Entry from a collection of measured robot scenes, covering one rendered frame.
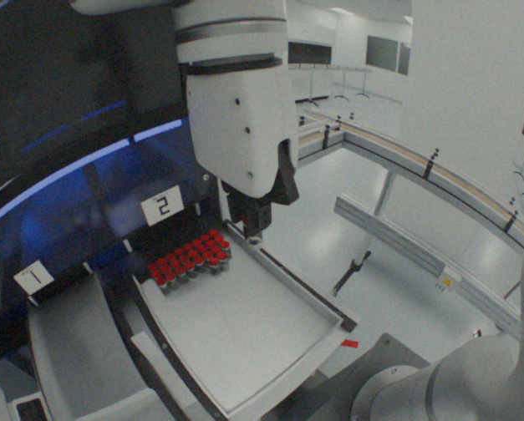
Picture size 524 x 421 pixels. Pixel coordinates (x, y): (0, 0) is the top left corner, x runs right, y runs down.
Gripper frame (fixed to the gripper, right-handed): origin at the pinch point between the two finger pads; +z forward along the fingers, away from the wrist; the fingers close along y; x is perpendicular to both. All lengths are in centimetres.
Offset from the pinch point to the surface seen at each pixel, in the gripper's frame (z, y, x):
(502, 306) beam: 66, 86, 82
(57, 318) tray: 22, -26, -43
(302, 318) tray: 26.1, 6.8, 4.0
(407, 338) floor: 119, 51, 68
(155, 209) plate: 11.0, -24.2, -5.7
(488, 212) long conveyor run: 29, 43, 83
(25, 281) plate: 8.2, -25.0, -39.9
